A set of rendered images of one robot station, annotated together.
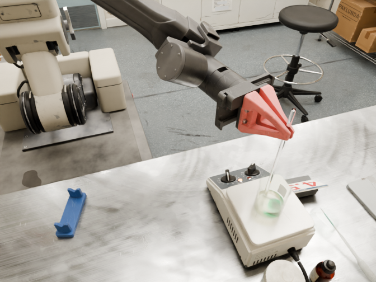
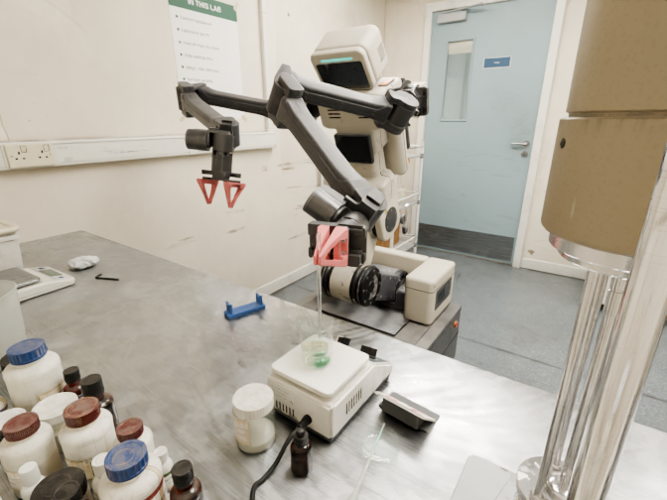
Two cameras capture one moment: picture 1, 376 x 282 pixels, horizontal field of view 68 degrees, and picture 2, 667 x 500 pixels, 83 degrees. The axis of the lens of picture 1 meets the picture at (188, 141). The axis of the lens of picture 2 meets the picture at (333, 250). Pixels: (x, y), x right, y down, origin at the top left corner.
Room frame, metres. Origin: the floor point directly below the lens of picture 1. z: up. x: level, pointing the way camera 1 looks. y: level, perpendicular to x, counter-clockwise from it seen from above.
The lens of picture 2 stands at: (-0.01, -0.57, 1.21)
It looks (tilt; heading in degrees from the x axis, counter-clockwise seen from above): 19 degrees down; 54
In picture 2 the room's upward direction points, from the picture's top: straight up
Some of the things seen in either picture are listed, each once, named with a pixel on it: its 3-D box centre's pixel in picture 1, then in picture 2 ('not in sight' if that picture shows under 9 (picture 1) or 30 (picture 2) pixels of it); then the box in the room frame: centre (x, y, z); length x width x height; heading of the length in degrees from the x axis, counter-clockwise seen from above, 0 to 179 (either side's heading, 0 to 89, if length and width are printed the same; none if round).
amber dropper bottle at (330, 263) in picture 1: (324, 271); (301, 448); (0.19, -0.23, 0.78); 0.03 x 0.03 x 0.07
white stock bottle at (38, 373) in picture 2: not in sight; (37, 380); (-0.10, 0.11, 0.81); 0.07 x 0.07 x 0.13
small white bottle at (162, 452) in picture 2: not in sight; (163, 468); (0.03, -0.15, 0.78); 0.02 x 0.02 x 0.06
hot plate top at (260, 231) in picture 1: (268, 206); (321, 362); (0.28, -0.14, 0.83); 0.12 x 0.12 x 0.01; 19
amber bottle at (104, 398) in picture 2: not in sight; (97, 410); (-0.03, -0.01, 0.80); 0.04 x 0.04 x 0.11
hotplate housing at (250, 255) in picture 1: (257, 208); (330, 376); (0.30, -0.14, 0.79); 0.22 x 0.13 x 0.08; 19
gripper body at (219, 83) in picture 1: (234, 93); (341, 237); (0.37, -0.07, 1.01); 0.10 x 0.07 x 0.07; 124
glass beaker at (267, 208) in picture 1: (271, 197); (315, 340); (0.27, -0.14, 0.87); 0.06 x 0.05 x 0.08; 148
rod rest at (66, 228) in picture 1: (70, 210); (244, 305); (0.31, 0.24, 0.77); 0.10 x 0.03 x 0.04; 0
